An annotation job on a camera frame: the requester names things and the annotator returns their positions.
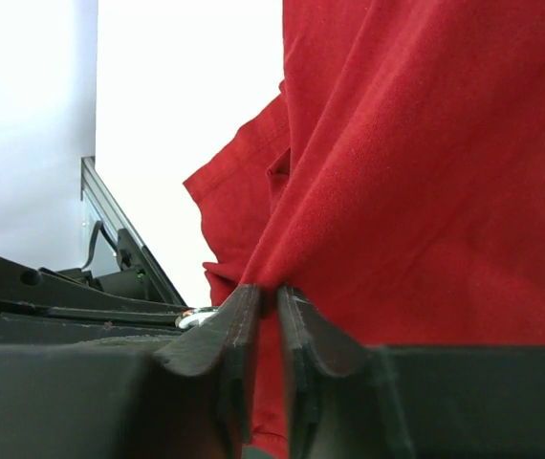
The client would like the round painted brooch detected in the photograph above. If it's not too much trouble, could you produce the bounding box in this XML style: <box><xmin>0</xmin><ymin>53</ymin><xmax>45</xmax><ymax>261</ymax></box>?
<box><xmin>175</xmin><ymin>307</ymin><xmax>218</xmax><ymax>330</ymax></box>

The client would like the red t-shirt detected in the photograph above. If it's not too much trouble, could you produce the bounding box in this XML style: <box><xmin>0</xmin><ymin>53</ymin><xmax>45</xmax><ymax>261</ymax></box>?
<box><xmin>185</xmin><ymin>1</ymin><xmax>545</xmax><ymax>458</ymax></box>

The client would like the aluminium front frame rail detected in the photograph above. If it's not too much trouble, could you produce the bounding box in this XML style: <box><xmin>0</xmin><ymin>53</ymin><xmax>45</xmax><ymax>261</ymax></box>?
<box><xmin>80</xmin><ymin>157</ymin><xmax>186</xmax><ymax>308</ymax></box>

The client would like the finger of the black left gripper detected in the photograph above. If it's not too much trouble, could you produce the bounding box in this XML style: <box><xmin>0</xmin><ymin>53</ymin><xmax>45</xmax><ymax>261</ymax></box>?
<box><xmin>0</xmin><ymin>257</ymin><xmax>187</xmax><ymax>344</ymax></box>

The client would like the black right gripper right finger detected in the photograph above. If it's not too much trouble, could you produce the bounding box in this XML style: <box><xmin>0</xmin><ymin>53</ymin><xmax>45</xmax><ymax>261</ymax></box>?
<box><xmin>277</xmin><ymin>287</ymin><xmax>545</xmax><ymax>458</ymax></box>

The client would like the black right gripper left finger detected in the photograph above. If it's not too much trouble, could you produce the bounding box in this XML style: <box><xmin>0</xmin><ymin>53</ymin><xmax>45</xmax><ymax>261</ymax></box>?
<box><xmin>0</xmin><ymin>285</ymin><xmax>261</xmax><ymax>458</ymax></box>

